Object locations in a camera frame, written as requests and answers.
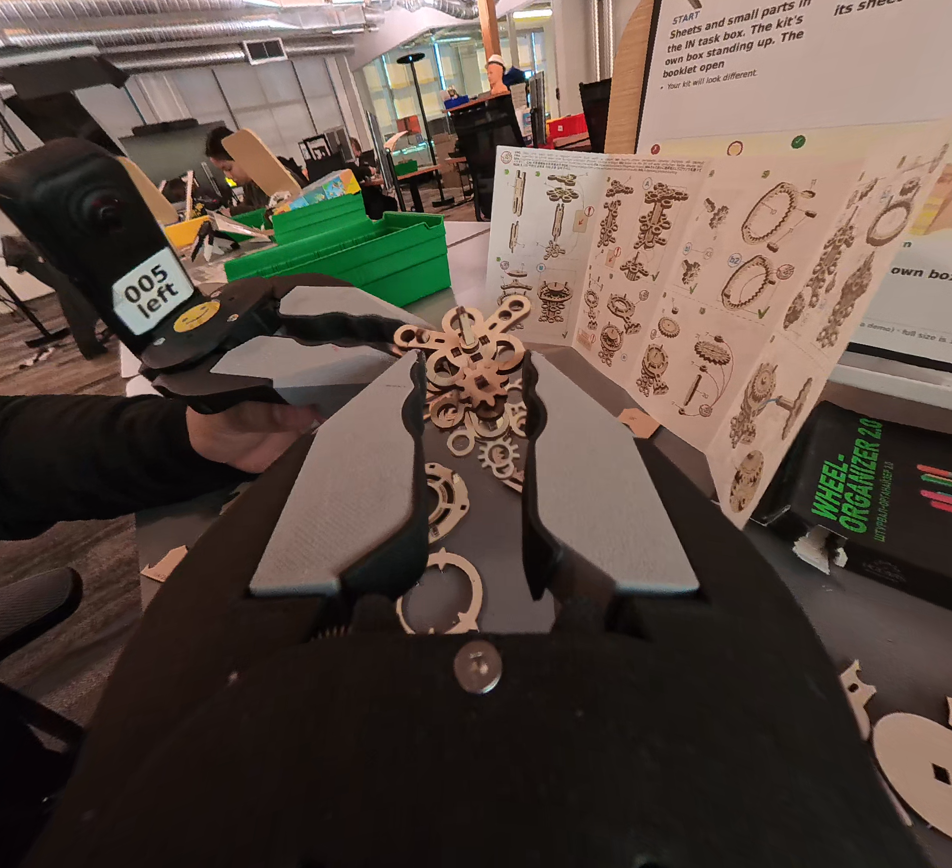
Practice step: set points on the red storage bin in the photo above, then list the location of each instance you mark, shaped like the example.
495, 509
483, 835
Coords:
573, 128

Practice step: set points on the round wooden disc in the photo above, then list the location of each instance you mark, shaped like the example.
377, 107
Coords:
907, 756

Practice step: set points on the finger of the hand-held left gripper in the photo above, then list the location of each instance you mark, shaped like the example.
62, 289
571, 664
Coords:
297, 370
335, 306

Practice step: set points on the mannequin head with helmet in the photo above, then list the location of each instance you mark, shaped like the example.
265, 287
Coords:
497, 76

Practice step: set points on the colourful box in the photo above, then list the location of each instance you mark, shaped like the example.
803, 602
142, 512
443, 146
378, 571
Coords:
327, 191

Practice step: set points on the person's left hand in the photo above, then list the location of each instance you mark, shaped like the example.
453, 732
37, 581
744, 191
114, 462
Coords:
245, 437

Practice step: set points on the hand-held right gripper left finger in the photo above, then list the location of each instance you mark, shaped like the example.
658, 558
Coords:
342, 511

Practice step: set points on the silver air duct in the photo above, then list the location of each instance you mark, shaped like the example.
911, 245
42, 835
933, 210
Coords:
186, 2

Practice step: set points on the black model kit box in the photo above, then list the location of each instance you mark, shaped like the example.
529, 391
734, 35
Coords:
915, 556

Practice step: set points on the wooden gear with rings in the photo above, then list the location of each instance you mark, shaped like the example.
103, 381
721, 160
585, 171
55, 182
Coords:
485, 466

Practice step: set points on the ceiling air vent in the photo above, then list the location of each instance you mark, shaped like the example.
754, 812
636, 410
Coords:
264, 51

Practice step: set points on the yellow plastic bin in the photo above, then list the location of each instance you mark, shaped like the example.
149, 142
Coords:
182, 232

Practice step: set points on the folded instruction booklet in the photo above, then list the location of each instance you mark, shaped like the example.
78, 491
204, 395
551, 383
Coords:
744, 332

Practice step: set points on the jagged wooden piece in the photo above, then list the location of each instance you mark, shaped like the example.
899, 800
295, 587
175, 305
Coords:
855, 697

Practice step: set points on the person's left forearm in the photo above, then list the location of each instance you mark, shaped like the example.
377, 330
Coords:
89, 459

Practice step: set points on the small square wooden piece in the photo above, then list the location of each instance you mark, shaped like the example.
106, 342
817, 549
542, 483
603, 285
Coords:
167, 563

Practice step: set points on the black studio softbox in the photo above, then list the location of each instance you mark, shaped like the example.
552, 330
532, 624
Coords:
59, 83

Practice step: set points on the black mesh office chair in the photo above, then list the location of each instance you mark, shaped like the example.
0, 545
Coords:
37, 608

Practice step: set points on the white instruction poster board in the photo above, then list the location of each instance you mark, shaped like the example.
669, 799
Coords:
744, 109

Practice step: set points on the black floor lamp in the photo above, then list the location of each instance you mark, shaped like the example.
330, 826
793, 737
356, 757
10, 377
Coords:
410, 57

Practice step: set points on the plywood backing board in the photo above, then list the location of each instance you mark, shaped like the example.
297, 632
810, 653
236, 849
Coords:
628, 80

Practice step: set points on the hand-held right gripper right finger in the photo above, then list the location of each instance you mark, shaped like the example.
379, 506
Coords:
610, 511

